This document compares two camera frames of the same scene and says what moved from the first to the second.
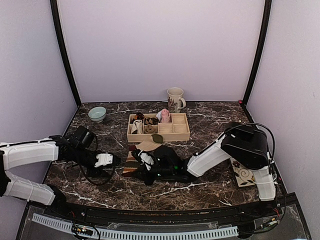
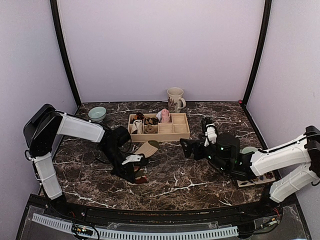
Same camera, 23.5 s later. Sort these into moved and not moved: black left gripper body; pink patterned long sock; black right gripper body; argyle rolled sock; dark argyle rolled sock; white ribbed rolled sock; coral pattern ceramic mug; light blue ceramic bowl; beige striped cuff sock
Moved: black left gripper body; beige striped cuff sock; black right gripper body
Not moved: light blue ceramic bowl; white ribbed rolled sock; argyle rolled sock; dark argyle rolled sock; coral pattern ceramic mug; pink patterned long sock
